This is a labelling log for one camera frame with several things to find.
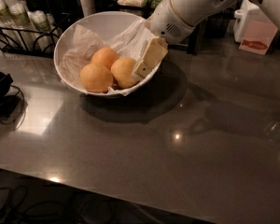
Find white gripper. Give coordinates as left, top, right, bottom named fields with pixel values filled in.
left=132, top=0, right=194, bottom=81

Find orange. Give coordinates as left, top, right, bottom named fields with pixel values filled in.
left=91, top=47, right=119, bottom=69
left=111, top=57, right=137, bottom=89
left=80, top=63, right=113, bottom=93

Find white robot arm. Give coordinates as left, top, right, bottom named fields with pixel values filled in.
left=132, top=0, right=280, bottom=80

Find white bowl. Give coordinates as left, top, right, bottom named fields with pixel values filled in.
left=53, top=10, right=164, bottom=98

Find white paper liner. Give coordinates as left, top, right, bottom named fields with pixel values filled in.
left=58, top=17, right=160, bottom=97

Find black condiment shelf rack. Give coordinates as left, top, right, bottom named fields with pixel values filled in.
left=92, top=0, right=209, bottom=55

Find white tall cup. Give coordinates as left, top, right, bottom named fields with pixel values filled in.
left=80, top=0, right=95, bottom=17

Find white napkin dispenser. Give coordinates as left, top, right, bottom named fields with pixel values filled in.
left=233, top=0, right=267, bottom=43

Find right paper cup stack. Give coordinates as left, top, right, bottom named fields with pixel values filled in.
left=30, top=10, right=51, bottom=32

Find paper cup stack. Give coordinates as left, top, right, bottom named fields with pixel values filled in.
left=0, top=0, right=13, bottom=28
left=30, top=10, right=51, bottom=32
left=9, top=3, right=31, bottom=30

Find middle paper cup stack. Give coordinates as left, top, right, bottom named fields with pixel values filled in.
left=9, top=3, right=31, bottom=30

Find left paper cup stack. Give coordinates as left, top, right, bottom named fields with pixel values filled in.
left=0, top=0, right=13, bottom=28

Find black wire cup rack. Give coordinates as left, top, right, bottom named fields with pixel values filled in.
left=0, top=13, right=70, bottom=58

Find black device with cable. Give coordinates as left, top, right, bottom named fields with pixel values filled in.
left=0, top=72, right=26, bottom=130

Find black floor cables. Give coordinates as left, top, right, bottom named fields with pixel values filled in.
left=0, top=184, right=116, bottom=224

